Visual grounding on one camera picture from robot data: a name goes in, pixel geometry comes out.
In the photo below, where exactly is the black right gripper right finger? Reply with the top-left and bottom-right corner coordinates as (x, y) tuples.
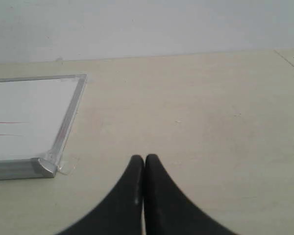
(143, 154), (234, 235)

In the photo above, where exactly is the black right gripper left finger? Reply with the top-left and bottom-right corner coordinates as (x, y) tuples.
(59, 155), (144, 235)

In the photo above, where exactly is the white board with metal frame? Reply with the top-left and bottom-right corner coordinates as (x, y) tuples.
(0, 74), (87, 180)

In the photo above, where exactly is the clear tape near right corner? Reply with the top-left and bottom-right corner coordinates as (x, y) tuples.
(39, 150), (79, 175)

